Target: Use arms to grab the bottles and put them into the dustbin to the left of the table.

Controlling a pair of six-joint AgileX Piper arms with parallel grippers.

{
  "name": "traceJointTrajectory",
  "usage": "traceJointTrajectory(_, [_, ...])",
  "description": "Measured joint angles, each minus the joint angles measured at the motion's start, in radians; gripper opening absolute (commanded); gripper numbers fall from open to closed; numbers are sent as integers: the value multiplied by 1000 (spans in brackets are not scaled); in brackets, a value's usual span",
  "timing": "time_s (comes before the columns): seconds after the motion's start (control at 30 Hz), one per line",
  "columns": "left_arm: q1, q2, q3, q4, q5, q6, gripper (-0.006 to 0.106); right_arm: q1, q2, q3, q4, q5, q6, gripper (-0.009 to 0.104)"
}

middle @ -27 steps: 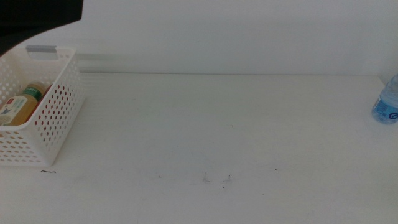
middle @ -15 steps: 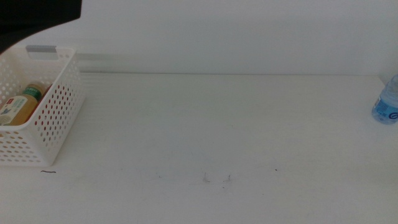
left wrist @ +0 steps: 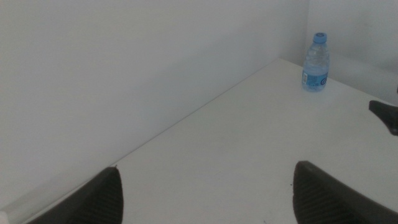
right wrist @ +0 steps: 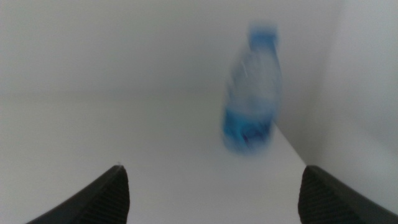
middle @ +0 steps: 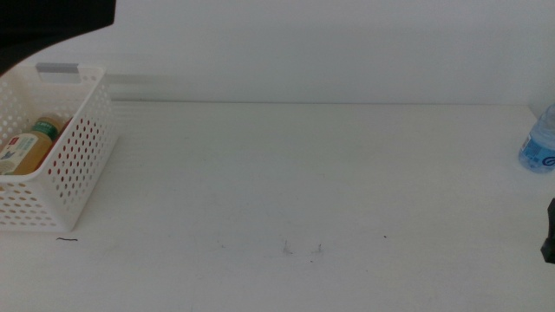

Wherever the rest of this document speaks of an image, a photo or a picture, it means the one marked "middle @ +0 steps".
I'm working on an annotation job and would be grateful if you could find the clear water bottle blue label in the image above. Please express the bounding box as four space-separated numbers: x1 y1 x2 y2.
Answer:
518 102 555 175

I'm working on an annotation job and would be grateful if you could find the red soda can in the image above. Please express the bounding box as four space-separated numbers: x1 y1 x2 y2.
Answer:
39 115 95 188

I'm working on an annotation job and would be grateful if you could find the yellow tea bottle green label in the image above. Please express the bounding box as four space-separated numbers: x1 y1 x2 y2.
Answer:
0 113 67 177

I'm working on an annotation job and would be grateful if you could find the white perforated plastic basket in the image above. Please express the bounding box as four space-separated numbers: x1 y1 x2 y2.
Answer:
0 62 121 233

